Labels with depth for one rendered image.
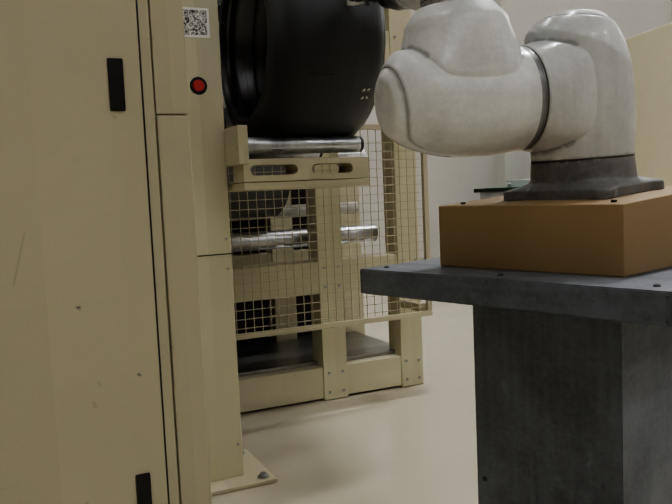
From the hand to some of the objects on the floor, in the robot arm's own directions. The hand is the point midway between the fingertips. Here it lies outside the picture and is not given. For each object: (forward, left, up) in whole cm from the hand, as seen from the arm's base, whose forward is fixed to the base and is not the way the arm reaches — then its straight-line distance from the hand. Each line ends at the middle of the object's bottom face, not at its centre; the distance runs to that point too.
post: (+39, +30, -123) cm, 132 cm away
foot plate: (+39, +30, -123) cm, 132 cm away
